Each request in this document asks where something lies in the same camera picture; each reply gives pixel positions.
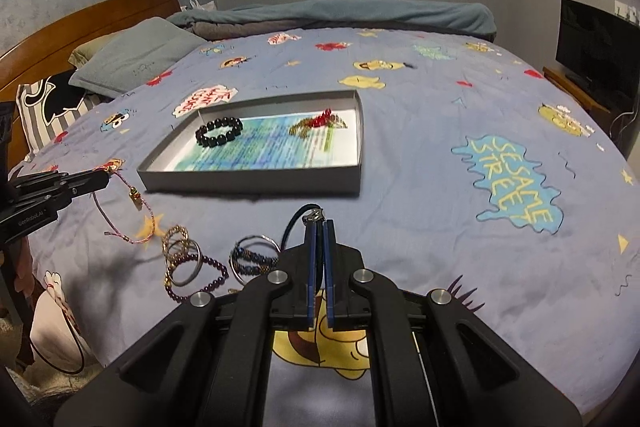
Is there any black hair tie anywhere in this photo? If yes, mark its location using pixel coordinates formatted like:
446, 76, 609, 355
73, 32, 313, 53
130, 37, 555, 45
278, 202, 326, 253

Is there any pink string bracelet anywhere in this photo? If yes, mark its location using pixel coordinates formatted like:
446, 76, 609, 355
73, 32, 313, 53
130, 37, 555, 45
91, 158, 158, 245

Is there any blue crystal bead necklace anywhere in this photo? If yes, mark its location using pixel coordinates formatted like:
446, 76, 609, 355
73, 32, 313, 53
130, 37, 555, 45
230, 241, 279, 281

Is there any silver bangle with clasp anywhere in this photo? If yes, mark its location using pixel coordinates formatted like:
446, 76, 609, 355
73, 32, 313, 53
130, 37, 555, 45
164, 239, 204, 287

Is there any dark garnet bead bracelet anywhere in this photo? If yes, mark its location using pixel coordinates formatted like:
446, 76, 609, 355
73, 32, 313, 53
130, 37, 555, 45
162, 250, 230, 305

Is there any striped cartoon pillow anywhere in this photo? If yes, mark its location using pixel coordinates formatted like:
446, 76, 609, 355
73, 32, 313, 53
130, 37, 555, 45
15, 69, 107, 156

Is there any grey shallow cardboard tray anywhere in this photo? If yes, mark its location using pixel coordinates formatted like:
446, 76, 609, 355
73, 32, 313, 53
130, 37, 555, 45
138, 90, 363, 195

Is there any large silver bangle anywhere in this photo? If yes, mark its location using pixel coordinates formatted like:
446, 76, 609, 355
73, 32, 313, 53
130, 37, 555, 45
228, 234, 281, 286

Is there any printed paper tray liner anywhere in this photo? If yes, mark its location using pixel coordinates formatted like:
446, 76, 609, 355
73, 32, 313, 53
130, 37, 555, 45
160, 109, 359, 172

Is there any red bead gold brooch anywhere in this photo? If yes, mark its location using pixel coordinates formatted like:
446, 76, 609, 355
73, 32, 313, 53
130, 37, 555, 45
288, 108, 347, 139

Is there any wooden headboard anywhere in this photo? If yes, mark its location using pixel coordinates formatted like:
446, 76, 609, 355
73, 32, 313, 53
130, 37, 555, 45
0, 0, 181, 168

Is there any olive pillow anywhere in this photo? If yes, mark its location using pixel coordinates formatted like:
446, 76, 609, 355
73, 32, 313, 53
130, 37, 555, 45
67, 31, 119, 69

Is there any grey pillow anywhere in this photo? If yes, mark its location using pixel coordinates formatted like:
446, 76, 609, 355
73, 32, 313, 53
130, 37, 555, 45
70, 17, 207, 98

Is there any blue Sesame Street bedsheet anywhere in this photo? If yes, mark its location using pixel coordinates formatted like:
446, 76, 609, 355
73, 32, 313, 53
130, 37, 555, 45
21, 27, 639, 426

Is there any teal folded blanket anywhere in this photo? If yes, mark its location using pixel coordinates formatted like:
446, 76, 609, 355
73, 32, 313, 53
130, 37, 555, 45
167, 0, 497, 42

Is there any wooden TV stand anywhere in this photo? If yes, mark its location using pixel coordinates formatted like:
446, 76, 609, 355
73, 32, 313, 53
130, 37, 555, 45
542, 67, 616, 133

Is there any black flat television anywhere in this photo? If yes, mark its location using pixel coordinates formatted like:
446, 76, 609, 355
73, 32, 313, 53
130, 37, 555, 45
555, 0, 639, 105

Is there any gold chain hair clip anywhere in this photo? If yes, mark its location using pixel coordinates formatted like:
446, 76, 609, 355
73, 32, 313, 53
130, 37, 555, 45
162, 225, 190, 258

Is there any black bead bracelet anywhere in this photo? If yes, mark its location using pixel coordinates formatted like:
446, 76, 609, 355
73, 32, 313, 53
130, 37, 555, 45
194, 115, 245, 148

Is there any black cable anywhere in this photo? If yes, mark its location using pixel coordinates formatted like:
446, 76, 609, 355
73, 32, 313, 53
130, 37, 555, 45
29, 300, 87, 376

